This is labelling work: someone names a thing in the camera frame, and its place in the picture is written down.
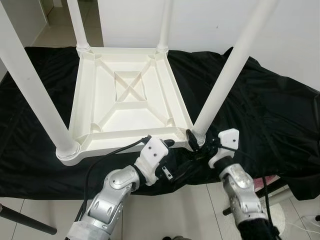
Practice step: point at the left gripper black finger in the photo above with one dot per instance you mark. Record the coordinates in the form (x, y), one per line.
(169, 143)

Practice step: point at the black metal frame bar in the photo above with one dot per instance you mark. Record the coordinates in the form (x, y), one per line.
(27, 220)
(270, 196)

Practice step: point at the white plastic table leg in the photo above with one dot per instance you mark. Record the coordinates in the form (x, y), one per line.
(35, 90)
(235, 60)
(78, 25)
(165, 25)

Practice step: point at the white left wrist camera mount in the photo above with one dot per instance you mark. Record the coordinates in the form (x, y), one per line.
(152, 152)

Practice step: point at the black nylon cloth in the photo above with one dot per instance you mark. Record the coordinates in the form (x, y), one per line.
(280, 110)

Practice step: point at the white plastic table top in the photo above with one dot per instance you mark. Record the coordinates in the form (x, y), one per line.
(130, 120)

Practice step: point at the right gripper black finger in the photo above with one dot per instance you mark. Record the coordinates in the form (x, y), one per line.
(191, 138)

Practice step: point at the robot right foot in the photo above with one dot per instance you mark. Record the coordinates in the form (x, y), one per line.
(172, 238)

